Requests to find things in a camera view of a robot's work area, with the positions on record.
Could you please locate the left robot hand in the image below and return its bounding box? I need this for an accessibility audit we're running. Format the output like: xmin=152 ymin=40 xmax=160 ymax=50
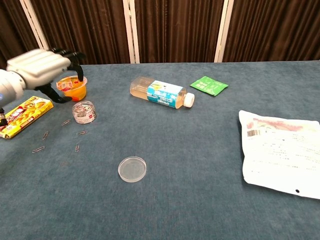
xmin=6 ymin=47 xmax=87 ymax=104

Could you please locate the yellow snack box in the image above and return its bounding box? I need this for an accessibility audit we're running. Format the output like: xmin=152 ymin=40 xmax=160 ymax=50
xmin=0 ymin=96 xmax=54 ymax=140

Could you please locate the orange jelly cup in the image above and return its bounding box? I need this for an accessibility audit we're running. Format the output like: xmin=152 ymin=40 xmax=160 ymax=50
xmin=56 ymin=75 xmax=88 ymax=102

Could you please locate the dark brown curtain panel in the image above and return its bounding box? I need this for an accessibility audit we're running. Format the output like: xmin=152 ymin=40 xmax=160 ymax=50
xmin=0 ymin=0 xmax=48 ymax=73
xmin=29 ymin=0 xmax=131 ymax=65
xmin=134 ymin=0 xmax=225 ymax=64
xmin=222 ymin=0 xmax=320 ymax=63

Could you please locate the clear paperclip container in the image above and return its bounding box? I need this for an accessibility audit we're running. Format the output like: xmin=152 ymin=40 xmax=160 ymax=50
xmin=72 ymin=100 xmax=97 ymax=124

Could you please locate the clear drink bottle blue label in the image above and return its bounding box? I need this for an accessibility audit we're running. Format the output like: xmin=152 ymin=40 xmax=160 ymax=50
xmin=129 ymin=76 xmax=196 ymax=110

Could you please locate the clear round lid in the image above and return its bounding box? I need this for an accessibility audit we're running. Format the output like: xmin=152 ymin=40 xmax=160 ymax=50
xmin=117 ymin=156 xmax=148 ymax=183

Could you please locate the green sachet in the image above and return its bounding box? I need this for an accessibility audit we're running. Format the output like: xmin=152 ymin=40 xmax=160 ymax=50
xmin=189 ymin=75 xmax=229 ymax=97

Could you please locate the blue felt table cover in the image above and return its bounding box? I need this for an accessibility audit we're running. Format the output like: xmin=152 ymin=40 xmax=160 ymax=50
xmin=0 ymin=61 xmax=320 ymax=240

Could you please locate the white plastic bag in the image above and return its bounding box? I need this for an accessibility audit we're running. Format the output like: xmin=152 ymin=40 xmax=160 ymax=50
xmin=238 ymin=109 xmax=320 ymax=200

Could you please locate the white frame post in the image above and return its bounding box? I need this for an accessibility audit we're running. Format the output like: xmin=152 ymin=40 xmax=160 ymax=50
xmin=122 ymin=0 xmax=140 ymax=64
xmin=213 ymin=0 xmax=235 ymax=63
xmin=19 ymin=0 xmax=56 ymax=66

